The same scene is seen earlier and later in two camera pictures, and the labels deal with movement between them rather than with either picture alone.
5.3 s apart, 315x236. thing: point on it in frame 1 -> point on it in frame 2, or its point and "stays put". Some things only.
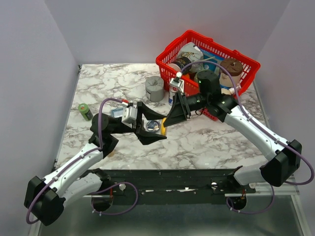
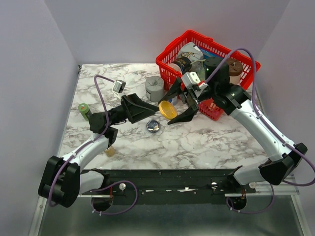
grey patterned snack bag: x=190 y=51 stays put
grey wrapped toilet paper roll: x=154 y=88 stays put
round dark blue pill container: x=153 y=126 stays put
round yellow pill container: x=163 y=128 -> x=167 y=110
